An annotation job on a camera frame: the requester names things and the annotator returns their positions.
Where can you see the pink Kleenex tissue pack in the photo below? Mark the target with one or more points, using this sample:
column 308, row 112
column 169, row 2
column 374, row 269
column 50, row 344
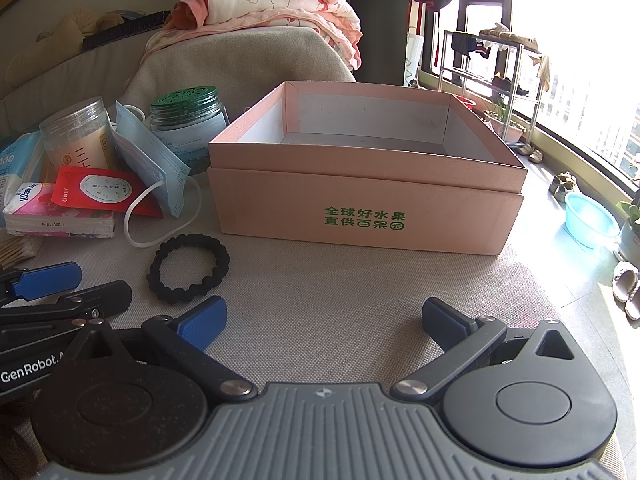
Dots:
column 31, row 212

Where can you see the pink folded blankets pile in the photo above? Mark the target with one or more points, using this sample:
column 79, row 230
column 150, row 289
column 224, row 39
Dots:
column 335, row 21

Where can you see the blue tissue pack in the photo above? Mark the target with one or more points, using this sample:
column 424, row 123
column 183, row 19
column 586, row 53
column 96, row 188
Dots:
column 21, row 161

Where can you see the metal shoe rack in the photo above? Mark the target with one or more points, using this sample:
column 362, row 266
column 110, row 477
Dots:
column 454, row 58

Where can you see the black flat case on sofa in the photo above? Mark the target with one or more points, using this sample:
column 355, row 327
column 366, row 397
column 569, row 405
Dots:
column 115, row 26

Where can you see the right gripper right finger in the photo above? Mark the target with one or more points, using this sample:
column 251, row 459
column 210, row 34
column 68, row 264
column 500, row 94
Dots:
column 466, row 343

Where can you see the green lid glass jar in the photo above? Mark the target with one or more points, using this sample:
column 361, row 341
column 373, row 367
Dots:
column 187, row 120

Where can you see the pink cardboard box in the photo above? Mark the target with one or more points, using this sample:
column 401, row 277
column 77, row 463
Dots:
column 366, row 165

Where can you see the cotton swab pack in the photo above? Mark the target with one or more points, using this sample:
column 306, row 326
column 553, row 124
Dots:
column 16, row 249

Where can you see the clear plastic jar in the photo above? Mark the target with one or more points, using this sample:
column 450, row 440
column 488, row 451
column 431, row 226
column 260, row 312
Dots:
column 79, row 136

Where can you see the red sachet packet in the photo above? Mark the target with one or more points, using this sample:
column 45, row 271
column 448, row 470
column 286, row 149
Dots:
column 96, row 189

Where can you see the blue surgical face mask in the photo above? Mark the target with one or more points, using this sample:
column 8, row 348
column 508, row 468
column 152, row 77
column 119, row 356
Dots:
column 163, row 173

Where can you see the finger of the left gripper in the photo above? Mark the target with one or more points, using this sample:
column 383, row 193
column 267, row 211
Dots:
column 47, row 279
column 102, row 301

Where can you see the beige cushion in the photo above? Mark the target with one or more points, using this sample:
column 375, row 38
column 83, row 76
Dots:
column 243, row 66

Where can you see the blue plastic basin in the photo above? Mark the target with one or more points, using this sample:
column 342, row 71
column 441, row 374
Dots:
column 590, row 223

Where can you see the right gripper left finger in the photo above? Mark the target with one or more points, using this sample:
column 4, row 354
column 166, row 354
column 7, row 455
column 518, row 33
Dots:
column 180, row 344

